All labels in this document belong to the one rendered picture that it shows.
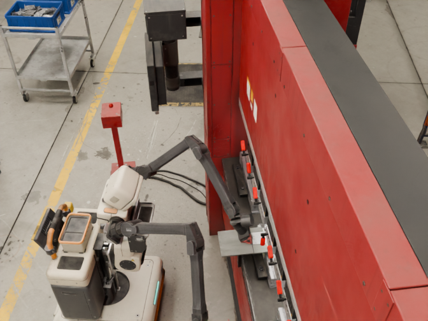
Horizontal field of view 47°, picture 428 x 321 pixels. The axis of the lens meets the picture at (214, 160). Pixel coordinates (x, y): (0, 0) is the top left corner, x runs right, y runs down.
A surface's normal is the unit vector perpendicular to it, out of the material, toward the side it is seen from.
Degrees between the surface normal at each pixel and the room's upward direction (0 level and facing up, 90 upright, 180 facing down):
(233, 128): 90
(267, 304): 0
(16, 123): 0
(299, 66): 0
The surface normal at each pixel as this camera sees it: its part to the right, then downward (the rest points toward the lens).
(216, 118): 0.12, 0.67
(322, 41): 0.00, -0.73
